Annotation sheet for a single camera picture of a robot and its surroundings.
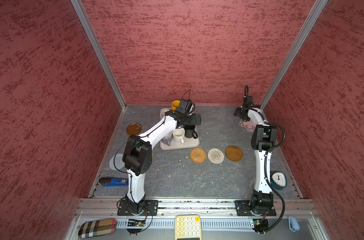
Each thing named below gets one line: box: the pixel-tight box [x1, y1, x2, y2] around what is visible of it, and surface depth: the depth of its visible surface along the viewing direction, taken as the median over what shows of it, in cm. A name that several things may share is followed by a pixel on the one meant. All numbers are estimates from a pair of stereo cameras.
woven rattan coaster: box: [190, 147, 207, 164], surface depth 94 cm
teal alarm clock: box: [270, 171, 287, 190], surface depth 81 cm
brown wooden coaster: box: [225, 145, 243, 162], surface depth 97 cm
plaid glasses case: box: [78, 219, 117, 239], surface depth 68 cm
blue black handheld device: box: [99, 177, 129, 187], surface depth 81 cm
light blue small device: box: [288, 215, 300, 232], surface depth 70 cm
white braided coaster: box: [207, 148, 225, 164], surface depth 94 cm
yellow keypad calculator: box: [174, 214, 203, 240], surface depth 68 cm
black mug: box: [183, 125, 198, 139], surface depth 100 cm
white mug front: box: [172, 127, 185, 144], surface depth 94 cm
